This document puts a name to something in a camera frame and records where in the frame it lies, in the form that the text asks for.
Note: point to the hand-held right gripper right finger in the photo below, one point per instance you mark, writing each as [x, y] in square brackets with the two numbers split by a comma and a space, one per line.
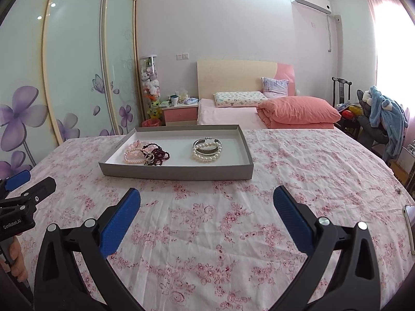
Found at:
[293, 220]

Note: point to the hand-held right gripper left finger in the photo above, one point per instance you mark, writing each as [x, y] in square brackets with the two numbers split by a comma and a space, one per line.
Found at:
[120, 223]

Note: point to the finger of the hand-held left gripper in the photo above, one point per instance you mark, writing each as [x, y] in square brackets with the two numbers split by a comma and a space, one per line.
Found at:
[19, 178]
[39, 189]

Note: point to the shallow grey cardboard box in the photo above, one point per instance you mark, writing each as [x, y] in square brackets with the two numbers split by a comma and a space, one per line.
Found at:
[178, 171]

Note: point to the thin silver bangle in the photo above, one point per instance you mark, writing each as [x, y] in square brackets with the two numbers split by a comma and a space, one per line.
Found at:
[207, 139]

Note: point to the person's left hand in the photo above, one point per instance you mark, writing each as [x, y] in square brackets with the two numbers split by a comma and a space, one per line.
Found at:
[18, 259]

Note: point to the pink floral bed sheet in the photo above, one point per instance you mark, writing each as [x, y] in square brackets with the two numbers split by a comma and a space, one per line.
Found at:
[227, 233]

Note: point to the folded orange quilt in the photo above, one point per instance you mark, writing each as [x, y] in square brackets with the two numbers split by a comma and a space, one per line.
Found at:
[298, 110]

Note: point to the red and yellow toy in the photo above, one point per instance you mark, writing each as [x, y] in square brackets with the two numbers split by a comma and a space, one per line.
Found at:
[348, 113]

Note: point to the pink and white nightstand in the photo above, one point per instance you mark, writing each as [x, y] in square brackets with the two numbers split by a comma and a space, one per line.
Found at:
[181, 113]

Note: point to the plain pink bed sheet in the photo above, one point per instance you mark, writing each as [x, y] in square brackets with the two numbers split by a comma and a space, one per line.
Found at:
[223, 115]

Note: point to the patterned white pillow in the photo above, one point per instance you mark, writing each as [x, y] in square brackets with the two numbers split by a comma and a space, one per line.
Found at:
[240, 98]

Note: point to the white mug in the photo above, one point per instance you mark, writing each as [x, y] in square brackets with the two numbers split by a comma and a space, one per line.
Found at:
[174, 100]

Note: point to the floral glass sliding wardrobe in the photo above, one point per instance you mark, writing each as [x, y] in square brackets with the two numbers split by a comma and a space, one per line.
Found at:
[74, 55]

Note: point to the small purple pillow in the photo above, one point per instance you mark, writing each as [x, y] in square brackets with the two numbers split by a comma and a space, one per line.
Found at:
[275, 86]

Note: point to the blue plush garment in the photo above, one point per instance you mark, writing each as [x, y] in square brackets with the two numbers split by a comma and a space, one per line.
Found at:
[385, 113]

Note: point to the dark wooden chair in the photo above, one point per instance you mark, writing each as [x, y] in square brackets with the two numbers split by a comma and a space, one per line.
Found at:
[340, 86]

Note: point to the blue folded cloth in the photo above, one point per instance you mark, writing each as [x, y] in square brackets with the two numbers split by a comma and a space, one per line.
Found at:
[192, 100]

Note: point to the clear tube of plush toys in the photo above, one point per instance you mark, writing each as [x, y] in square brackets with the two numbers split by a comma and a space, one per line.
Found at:
[150, 84]

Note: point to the beige and pink headboard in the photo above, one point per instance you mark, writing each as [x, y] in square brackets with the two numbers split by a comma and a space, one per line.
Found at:
[233, 74]

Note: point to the pink curtain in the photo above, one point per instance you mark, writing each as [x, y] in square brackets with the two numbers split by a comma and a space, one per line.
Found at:
[373, 13]

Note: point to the white wall switch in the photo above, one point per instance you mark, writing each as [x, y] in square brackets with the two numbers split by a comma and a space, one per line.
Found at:
[182, 56]

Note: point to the white wall pipe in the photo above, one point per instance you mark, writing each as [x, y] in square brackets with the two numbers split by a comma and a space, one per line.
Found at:
[330, 32]

